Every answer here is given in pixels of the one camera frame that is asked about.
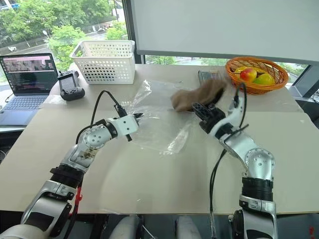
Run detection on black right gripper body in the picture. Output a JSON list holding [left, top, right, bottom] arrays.
[[198, 103, 226, 135]]

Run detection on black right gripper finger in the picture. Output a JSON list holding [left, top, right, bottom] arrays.
[[191, 102, 208, 121]]

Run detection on brown cloth item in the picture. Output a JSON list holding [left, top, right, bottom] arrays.
[[169, 79, 228, 114]]

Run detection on clear plastic bag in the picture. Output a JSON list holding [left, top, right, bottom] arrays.
[[121, 79, 198, 156]]

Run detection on flat printed packet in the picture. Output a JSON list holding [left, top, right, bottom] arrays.
[[197, 70, 226, 82]]

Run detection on red and yellow apple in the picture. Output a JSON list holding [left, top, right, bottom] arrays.
[[239, 68, 258, 83]]

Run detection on white perforated plastic basket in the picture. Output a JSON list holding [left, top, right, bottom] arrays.
[[69, 39, 136, 85]]

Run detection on yellow green fruit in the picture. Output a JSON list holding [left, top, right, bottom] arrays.
[[252, 73, 276, 86]]

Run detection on orange wicker basket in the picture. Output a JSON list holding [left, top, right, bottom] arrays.
[[225, 56, 290, 96]]

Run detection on black handheld remote controller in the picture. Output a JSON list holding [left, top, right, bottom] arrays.
[[57, 70, 86, 102]]

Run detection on white projection screen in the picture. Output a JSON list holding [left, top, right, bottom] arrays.
[[130, 0, 319, 65]]

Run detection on white rounded robot leg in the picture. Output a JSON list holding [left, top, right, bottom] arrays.
[[109, 215, 141, 239], [175, 215, 203, 239]]

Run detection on grey open laptop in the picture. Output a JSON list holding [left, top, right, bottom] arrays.
[[0, 52, 59, 128]]

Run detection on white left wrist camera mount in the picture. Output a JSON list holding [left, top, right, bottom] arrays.
[[112, 114, 140, 138]]

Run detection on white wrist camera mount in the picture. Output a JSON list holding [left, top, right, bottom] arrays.
[[214, 95, 246, 140], [112, 114, 140, 138]]

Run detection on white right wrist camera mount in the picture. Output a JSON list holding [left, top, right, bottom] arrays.
[[214, 95, 246, 140]]

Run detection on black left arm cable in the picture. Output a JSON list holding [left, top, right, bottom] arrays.
[[75, 90, 128, 145]]

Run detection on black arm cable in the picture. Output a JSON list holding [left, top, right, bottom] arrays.
[[208, 82, 250, 226], [75, 90, 128, 145]]

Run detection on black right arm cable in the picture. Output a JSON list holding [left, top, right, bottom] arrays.
[[208, 82, 250, 226]]

